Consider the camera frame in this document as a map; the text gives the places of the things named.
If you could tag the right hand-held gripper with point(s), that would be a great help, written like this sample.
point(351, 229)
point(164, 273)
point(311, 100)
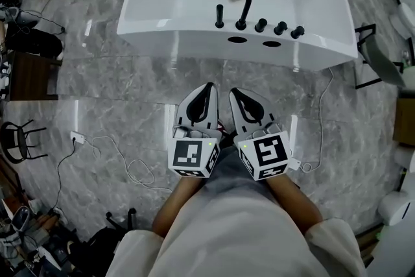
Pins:
point(270, 152)

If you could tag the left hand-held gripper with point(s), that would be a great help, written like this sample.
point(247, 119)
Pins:
point(186, 154)

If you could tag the person's right forearm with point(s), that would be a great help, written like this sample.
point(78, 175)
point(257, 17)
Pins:
point(291, 204)

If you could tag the person's left forearm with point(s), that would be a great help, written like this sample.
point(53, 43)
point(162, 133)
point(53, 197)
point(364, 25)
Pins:
point(178, 204)

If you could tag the person's left red white sneaker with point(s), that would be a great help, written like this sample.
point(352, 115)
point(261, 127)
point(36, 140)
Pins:
point(221, 128)

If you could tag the person's black trousers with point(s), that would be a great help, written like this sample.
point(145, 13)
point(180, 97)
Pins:
point(228, 144)

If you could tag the person's grey shirt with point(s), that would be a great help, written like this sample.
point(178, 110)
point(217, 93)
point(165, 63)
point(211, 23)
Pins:
point(233, 220)

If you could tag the white power strip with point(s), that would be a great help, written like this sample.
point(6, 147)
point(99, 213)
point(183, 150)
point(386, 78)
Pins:
point(78, 137)

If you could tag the person's cream jacket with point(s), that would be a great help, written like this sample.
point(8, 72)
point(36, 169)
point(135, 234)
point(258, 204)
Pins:
point(337, 246)

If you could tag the brown box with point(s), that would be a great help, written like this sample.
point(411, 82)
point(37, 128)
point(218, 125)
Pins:
point(405, 121)

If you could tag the white cylindrical bin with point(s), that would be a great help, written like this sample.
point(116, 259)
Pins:
point(394, 209)
point(405, 159)

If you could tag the black office chair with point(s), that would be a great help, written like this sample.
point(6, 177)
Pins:
point(103, 243)

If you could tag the dark wooden table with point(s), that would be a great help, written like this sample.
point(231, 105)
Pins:
point(32, 74)

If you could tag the black round stool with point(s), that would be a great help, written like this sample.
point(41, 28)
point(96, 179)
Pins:
point(17, 142)

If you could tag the black frame grey chair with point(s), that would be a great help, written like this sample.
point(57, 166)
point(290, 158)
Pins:
point(386, 61)

